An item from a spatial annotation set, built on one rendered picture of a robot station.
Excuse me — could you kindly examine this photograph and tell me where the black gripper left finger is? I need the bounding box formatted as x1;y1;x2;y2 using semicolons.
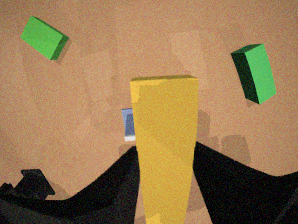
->
0;145;141;224

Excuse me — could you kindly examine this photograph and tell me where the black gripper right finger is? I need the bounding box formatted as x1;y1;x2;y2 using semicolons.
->
192;141;298;224

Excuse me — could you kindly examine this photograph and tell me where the yellow bar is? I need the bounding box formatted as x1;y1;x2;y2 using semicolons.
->
130;75;198;224

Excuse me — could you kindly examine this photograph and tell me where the green rectangular block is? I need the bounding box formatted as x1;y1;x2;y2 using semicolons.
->
230;44;277;104
21;15;69;60

